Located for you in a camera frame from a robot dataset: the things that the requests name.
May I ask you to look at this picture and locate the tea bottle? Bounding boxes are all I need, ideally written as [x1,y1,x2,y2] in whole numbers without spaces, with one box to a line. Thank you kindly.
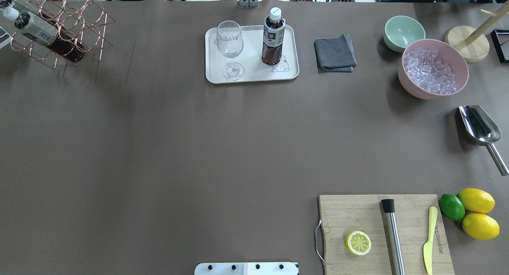
[0,0,51,20]
[2,7,84,63]
[261,7,286,66]

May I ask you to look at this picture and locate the green lime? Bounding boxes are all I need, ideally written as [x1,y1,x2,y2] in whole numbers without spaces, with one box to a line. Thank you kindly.
[439,194,466,221]

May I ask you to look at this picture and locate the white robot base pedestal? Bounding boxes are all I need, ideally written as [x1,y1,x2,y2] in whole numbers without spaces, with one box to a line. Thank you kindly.
[194,261,299,275]

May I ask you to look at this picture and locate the half lemon slice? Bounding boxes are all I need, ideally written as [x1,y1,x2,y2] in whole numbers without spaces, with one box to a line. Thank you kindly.
[345,231,371,256]

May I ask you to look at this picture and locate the black glass tray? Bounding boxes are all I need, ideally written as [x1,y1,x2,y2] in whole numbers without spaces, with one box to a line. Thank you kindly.
[490,29,509,64]

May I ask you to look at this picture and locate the steel muddler black tip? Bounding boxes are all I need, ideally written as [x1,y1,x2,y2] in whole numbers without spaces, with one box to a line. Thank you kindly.
[381,199,406,275]

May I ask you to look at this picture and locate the pink bowl of ice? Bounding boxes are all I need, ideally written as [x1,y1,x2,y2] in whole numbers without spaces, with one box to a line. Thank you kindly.
[398,39,469,100]

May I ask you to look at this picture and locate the clear wine glass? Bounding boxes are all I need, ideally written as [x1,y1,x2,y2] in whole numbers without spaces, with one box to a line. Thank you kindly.
[216,20,244,81]

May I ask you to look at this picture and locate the yellow plastic knife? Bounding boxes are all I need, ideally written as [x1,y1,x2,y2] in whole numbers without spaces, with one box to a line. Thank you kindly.
[422,206,438,275]

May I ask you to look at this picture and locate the lower whole lemon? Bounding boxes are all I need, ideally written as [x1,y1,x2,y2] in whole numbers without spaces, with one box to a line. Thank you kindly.
[462,213,500,240]

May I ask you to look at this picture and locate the whole lemon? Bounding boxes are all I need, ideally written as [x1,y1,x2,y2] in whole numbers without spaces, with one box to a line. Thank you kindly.
[462,213,500,240]
[457,188,495,214]

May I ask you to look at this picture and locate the upper whole lemon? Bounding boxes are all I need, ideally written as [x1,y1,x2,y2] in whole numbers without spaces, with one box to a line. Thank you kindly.
[457,188,495,214]

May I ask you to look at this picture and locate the steel ice scoop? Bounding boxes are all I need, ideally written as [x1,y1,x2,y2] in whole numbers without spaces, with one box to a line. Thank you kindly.
[458,105,508,176]

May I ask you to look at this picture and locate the wooden glass tree stand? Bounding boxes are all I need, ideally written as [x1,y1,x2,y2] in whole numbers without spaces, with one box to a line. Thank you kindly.
[444,2,509,63]

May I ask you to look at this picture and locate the cream rabbit tray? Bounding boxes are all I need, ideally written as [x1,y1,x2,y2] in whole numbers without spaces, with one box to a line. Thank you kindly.
[205,25,299,84]

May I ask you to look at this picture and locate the grey folded cloth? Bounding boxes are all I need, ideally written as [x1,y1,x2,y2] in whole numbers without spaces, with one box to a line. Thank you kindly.
[313,33,357,73]

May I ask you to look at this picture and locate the copper wire bottle basket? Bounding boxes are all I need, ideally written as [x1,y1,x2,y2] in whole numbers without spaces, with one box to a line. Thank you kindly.
[1,0,116,68]

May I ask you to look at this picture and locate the bamboo cutting board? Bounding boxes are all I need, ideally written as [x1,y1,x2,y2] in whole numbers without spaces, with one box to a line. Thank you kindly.
[319,195,439,275]

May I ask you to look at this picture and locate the mint green bowl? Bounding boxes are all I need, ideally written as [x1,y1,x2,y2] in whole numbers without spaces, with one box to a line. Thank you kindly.
[383,15,426,52]

